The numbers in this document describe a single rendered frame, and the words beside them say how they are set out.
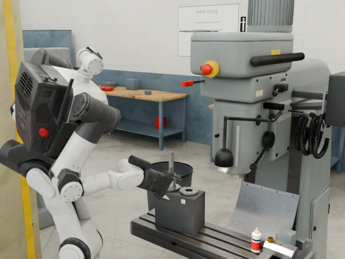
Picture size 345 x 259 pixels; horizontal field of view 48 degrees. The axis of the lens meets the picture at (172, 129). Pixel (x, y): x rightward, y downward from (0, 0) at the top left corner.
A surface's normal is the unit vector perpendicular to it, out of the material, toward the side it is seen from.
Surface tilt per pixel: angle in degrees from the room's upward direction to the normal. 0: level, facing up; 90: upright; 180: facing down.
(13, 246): 90
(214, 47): 90
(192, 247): 90
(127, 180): 101
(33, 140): 109
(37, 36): 90
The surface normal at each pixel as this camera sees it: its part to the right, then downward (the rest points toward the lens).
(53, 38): 0.79, 0.14
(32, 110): 0.56, 0.49
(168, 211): -0.49, 0.20
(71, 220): -0.26, 0.22
